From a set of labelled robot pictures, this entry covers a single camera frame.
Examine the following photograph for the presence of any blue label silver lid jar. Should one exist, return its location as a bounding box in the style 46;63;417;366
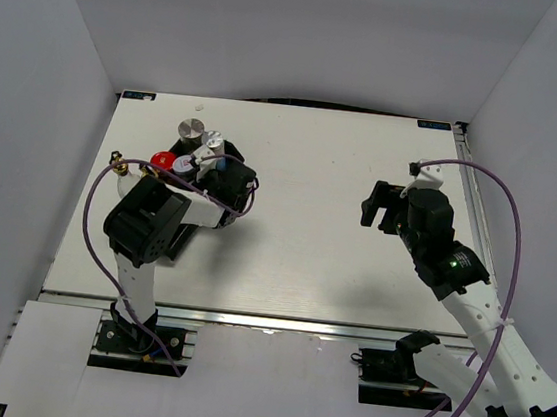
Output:
201;130;226;171

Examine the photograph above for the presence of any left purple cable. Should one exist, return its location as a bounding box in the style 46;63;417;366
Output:
67;139;263;384

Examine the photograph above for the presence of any blue logo sticker left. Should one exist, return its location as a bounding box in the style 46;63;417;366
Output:
120;90;157;102

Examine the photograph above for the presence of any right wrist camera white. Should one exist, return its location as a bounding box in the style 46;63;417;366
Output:
400;160;444;199

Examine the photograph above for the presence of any blue logo sticker right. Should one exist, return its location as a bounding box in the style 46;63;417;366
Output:
417;119;453;131

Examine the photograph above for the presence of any purple cable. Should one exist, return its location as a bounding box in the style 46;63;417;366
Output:
67;139;263;384
385;154;534;417

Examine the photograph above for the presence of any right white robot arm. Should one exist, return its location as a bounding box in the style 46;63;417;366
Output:
361;181;557;417

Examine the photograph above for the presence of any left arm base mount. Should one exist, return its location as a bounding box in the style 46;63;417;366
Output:
87;302;195;378

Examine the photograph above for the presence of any dark sauce bottle gold spout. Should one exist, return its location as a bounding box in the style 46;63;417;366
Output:
140;165;159;179

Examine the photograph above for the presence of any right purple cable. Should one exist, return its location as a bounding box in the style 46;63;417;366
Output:
385;154;534;417

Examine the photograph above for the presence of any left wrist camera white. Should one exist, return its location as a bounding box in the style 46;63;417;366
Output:
190;145;219;182

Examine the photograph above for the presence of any clear oil bottle gold spout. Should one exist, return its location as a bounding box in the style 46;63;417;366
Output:
110;151;140;199

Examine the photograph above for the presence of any blue logo sticker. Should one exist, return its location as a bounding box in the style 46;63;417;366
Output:
417;119;453;131
120;90;157;102

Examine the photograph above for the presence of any glass jar white powder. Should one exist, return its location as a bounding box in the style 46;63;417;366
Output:
178;118;205;153

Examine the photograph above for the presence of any aluminium table rail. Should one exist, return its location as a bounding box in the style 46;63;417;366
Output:
40;288;476;356

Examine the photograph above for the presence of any white lid brown jar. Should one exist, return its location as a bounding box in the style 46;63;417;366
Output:
171;154;198;180

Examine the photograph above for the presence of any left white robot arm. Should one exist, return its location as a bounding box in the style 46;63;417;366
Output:
103;151;259;353

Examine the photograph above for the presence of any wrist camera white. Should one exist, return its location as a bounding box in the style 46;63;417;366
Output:
190;145;219;182
400;160;444;199

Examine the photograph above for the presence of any red lid sauce jar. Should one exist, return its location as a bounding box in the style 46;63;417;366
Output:
150;151;177;171

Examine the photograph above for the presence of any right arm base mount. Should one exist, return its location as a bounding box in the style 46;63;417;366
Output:
350;330;452;412

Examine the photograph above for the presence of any black condiment tray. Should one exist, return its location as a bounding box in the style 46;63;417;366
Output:
164;138;245;262

